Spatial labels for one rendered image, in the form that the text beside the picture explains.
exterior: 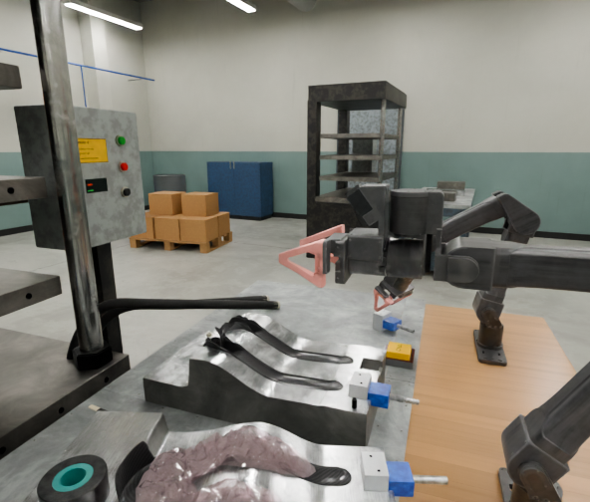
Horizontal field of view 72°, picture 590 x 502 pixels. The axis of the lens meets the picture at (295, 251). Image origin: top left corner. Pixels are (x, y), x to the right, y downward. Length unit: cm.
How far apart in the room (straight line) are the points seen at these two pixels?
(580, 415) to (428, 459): 30
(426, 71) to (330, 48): 171
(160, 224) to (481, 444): 526
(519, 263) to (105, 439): 66
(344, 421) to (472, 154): 665
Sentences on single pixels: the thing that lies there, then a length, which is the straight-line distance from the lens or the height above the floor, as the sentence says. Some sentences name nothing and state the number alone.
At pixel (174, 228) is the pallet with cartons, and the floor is 31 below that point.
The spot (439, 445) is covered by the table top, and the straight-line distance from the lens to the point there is 92.
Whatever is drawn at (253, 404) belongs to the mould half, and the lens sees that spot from 88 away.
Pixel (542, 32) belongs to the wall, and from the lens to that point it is 747.
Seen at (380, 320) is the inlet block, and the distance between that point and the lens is 131.
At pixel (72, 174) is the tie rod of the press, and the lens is 112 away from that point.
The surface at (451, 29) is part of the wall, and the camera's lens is 752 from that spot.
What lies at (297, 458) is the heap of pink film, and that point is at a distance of 71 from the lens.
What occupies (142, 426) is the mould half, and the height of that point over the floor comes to 91.
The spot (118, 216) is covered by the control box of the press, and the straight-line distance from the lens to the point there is 141.
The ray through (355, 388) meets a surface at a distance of 83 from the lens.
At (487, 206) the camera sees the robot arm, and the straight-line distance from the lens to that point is 118.
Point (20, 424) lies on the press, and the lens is 111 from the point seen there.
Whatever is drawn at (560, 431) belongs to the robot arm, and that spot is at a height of 98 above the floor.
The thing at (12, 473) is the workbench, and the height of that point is 80.
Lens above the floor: 136
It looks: 14 degrees down
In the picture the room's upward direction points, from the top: straight up
